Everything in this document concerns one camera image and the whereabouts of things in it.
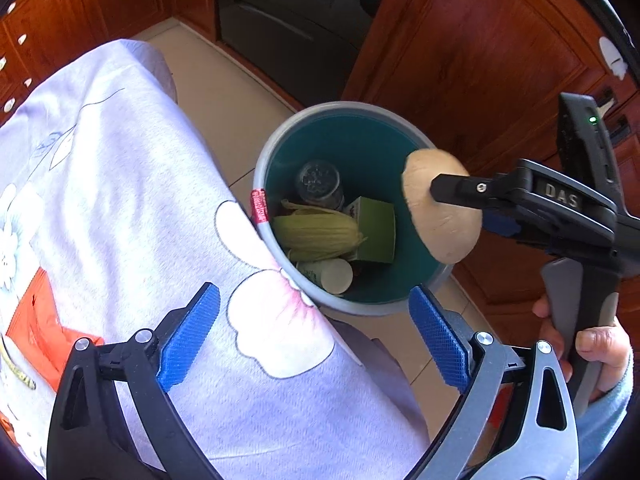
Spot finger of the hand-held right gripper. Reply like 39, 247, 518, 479
481, 210, 521, 237
429, 172, 503, 211

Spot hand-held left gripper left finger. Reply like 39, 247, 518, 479
46, 282, 223, 480

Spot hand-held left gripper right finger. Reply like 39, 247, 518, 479
407, 284, 581, 480

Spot tan potato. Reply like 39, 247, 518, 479
401, 149, 483, 264

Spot teal bin with grey rim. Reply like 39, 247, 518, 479
251, 101, 453, 317

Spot green biscuit box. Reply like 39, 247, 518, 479
345, 196, 397, 264

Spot white paper cup leaf print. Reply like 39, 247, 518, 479
296, 257, 354, 295

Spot plastic water bottle blue label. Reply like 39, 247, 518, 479
294, 159, 346, 211

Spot corn cob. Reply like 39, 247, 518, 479
271, 200, 368, 262

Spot person's right forearm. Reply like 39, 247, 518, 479
575, 360, 636, 476

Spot person's right hand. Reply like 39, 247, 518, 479
534, 296, 631, 402

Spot wooden cabinet beside oven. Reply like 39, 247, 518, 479
342, 0, 640, 321

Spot red label tag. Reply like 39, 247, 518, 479
250, 188, 268, 224

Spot red snack bag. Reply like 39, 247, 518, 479
0, 267, 106, 393

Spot floral lilac tablecloth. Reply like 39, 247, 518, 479
0, 39, 431, 480

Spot black built-in oven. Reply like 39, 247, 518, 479
215, 0, 396, 111

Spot wooden cabinet with white handles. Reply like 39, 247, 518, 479
0, 0, 216, 126

